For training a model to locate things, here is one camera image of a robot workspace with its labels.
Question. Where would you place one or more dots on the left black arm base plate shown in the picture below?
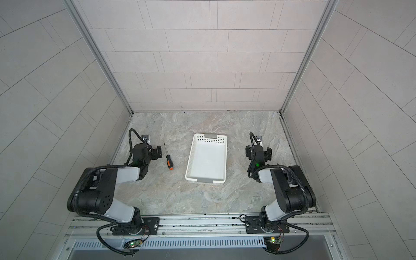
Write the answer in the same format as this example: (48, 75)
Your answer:
(145, 226)

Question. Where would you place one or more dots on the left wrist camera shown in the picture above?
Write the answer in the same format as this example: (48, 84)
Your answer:
(145, 137)

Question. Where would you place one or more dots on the right corner aluminium post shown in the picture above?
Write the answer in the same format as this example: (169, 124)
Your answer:
(321, 26)

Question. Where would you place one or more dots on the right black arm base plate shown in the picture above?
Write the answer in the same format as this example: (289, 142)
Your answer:
(260, 225)

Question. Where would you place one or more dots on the green circuit board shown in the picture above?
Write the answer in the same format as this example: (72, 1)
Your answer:
(133, 244)
(272, 244)

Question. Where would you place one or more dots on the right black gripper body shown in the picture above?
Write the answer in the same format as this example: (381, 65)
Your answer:
(257, 154)

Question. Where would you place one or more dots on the left green circuit board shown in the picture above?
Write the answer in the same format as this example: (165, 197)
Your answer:
(133, 244)

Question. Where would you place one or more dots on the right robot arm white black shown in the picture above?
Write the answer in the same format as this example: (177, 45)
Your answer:
(294, 196)

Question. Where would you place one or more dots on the orange black screwdriver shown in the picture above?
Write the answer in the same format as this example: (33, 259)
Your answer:
(168, 159)

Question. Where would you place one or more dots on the corner aluminium post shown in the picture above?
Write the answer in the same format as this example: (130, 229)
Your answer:
(76, 17)
(321, 26)

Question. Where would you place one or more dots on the white plastic bin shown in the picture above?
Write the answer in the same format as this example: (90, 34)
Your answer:
(207, 160)

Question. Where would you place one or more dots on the left corner aluminium post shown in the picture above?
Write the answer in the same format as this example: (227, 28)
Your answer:
(76, 17)

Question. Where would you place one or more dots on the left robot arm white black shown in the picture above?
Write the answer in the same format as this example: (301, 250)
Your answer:
(93, 195)

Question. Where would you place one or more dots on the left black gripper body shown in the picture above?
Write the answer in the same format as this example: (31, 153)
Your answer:
(154, 152)

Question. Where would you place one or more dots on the aluminium mounting rail frame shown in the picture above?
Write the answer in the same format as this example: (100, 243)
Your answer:
(202, 231)

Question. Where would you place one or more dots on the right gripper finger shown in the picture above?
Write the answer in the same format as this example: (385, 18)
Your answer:
(247, 151)
(269, 153)

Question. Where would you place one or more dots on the right green circuit board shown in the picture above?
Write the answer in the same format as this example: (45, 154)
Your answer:
(272, 244)

